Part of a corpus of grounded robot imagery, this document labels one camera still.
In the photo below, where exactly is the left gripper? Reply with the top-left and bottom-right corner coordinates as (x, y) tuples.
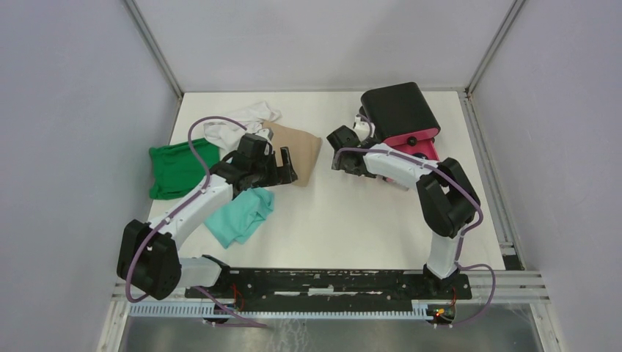
(251, 147), (297, 189)

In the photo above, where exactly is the black pink drawer organizer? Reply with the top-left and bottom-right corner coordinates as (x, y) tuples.
(361, 82), (441, 188)

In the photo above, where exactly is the blue round jar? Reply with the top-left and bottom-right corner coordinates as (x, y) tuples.
(413, 153), (430, 161)

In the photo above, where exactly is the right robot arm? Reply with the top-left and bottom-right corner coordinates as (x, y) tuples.
(327, 125), (483, 299)

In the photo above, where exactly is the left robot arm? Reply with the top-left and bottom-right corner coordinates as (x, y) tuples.
(116, 133), (298, 300)

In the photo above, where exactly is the tan cloth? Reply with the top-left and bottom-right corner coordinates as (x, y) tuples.
(263, 121), (322, 187)

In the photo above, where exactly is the teal cloth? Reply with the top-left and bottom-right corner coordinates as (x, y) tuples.
(203, 188), (275, 249)

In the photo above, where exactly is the white cloth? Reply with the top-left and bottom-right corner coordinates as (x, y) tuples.
(204, 101), (282, 153)

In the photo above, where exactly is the green cloth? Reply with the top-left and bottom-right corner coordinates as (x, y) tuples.
(148, 142), (205, 200)

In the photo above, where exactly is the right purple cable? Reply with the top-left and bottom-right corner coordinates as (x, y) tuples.
(332, 114), (497, 327)

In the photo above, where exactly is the purple cable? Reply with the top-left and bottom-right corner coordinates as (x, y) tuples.
(125, 115), (249, 304)
(332, 114), (497, 327)

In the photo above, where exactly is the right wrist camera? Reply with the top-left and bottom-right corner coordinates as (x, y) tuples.
(352, 114), (375, 142)

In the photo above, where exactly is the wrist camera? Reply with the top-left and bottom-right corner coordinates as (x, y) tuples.
(352, 114), (375, 142)
(255, 128), (274, 155)

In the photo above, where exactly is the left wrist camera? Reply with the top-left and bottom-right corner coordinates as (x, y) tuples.
(255, 128), (274, 155)

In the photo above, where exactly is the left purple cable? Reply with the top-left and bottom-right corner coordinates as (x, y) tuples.
(125, 115), (249, 304)

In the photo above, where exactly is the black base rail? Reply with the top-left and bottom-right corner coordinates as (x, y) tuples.
(207, 268), (472, 312)

